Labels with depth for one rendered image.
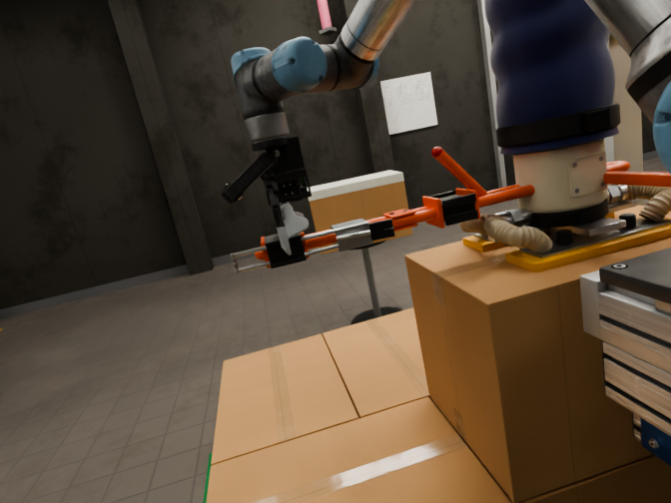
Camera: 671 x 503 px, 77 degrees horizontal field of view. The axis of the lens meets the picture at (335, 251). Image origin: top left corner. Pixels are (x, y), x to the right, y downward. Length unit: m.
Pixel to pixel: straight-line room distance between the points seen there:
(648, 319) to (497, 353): 0.24
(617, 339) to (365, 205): 2.10
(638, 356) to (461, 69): 6.46
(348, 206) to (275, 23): 4.09
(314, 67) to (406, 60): 5.96
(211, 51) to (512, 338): 5.81
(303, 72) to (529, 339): 0.57
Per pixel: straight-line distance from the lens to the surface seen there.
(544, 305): 0.79
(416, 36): 6.78
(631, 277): 0.58
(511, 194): 0.93
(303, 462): 1.13
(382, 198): 2.66
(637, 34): 0.42
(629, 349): 0.69
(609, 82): 0.97
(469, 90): 6.99
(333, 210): 2.63
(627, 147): 2.47
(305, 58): 0.70
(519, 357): 0.80
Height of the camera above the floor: 1.24
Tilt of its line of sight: 13 degrees down
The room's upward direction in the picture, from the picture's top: 12 degrees counter-clockwise
